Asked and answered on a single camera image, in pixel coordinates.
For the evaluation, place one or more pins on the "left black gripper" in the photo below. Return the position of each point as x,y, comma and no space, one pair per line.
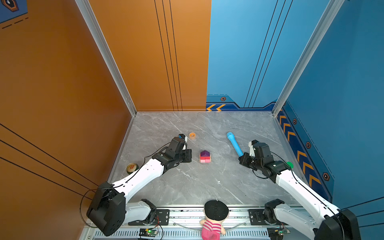
188,153

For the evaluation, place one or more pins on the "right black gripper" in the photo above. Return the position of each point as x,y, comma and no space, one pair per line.
243,161

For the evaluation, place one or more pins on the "purple wood block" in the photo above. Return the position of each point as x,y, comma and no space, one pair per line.
205,154

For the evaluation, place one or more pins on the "light pink wood block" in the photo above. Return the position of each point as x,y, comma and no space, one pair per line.
203,161

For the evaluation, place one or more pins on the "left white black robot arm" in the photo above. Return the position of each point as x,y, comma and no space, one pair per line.
111,207

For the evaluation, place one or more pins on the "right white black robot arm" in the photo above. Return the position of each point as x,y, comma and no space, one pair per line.
343,227

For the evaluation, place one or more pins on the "white bottle green cap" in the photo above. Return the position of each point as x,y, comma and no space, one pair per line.
290,164

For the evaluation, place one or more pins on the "orange tape roll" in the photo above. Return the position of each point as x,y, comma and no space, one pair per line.
192,136

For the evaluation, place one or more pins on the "blue toy microphone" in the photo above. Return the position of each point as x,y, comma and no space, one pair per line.
232,139

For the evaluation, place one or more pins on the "green gold tin can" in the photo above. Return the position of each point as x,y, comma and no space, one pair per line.
131,168

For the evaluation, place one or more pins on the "doll with black hat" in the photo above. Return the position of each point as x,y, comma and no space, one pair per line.
216,212

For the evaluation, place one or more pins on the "right green circuit board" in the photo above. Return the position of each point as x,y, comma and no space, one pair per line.
278,234

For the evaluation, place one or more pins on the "green circuit board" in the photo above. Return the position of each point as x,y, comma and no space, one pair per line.
148,234
278,234

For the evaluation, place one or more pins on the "left green circuit board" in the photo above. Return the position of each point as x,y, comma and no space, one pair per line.
148,234

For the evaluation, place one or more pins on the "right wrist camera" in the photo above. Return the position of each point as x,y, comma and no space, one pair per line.
253,145

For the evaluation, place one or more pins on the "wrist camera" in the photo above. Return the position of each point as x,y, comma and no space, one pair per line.
253,145
182,138

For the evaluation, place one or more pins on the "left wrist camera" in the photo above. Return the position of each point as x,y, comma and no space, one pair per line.
182,138

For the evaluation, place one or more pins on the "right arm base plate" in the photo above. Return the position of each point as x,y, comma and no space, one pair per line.
257,217

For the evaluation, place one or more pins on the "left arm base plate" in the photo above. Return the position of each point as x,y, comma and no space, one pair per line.
158,216

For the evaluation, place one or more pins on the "aluminium front rail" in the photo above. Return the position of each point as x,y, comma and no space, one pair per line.
279,216

